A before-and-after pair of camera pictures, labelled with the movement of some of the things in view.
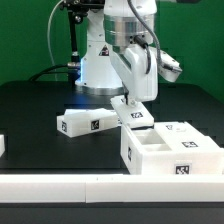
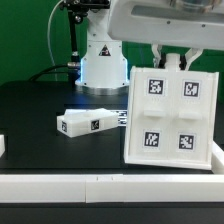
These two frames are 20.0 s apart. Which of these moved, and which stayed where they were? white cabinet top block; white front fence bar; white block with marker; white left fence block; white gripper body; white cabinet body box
Moved: white cabinet body box; white block with marker; white gripper body
Stayed: white cabinet top block; white left fence block; white front fence bar
